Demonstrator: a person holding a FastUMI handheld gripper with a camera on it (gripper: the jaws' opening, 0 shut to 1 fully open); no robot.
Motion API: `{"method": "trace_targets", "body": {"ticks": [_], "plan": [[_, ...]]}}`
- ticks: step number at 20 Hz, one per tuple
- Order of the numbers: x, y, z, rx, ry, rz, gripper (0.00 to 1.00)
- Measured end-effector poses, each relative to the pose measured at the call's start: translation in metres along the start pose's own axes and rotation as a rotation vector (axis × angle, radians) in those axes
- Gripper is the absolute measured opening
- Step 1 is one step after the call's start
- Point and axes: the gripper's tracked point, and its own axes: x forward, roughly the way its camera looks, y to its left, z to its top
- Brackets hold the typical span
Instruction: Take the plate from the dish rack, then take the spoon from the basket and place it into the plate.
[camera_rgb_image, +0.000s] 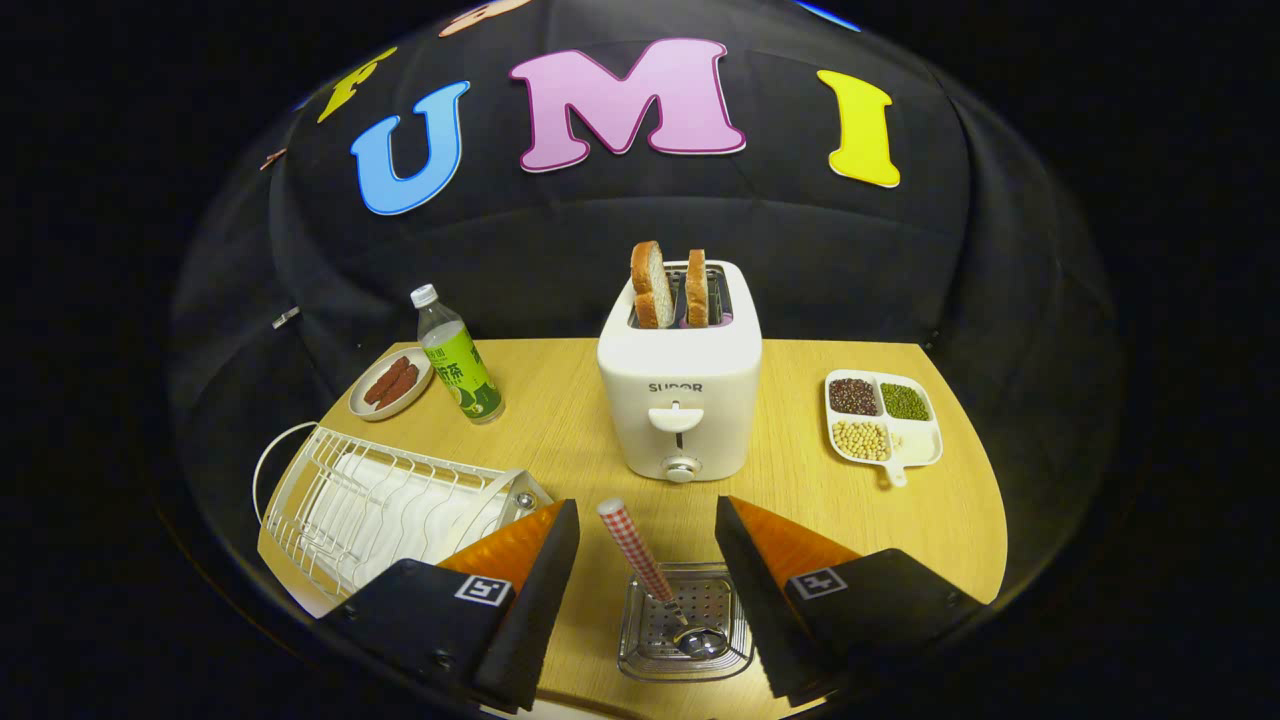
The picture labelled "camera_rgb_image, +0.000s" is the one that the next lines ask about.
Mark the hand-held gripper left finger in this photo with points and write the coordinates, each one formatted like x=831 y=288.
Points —
x=540 y=600

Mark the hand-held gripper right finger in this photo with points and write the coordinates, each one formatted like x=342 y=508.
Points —
x=760 y=600

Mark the white divided dish of beans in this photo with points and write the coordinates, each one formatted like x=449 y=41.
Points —
x=915 y=445

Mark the small beige dish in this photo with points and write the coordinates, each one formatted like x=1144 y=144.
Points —
x=425 y=372

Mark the white toaster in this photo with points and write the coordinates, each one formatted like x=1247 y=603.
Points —
x=680 y=420

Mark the green label drink bottle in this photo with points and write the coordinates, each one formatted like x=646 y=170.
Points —
x=460 y=375

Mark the red meat slice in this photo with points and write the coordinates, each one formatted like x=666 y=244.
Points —
x=400 y=388
x=386 y=380

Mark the bread slice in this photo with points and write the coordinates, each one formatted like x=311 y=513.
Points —
x=650 y=285
x=697 y=290

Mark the black backdrop cloth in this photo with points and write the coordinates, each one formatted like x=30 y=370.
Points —
x=800 y=260

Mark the small white clip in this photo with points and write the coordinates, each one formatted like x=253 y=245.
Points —
x=286 y=318

